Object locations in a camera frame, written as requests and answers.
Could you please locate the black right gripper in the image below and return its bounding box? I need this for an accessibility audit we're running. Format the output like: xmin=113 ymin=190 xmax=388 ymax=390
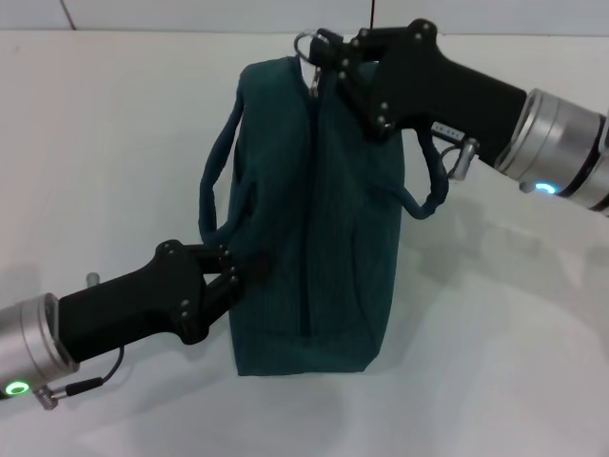
xmin=308 ymin=17 xmax=530 ymax=159

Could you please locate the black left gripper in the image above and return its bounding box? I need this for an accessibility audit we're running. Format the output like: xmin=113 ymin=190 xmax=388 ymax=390
xmin=58 ymin=240 xmax=276 ymax=364

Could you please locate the dark teal insulated lunch bag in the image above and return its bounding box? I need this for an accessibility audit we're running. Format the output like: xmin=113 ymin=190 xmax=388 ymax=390
xmin=197 ymin=29 xmax=452 ymax=378

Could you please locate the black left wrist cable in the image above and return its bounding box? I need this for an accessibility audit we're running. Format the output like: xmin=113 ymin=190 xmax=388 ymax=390
xmin=29 ymin=346 xmax=127 ymax=411

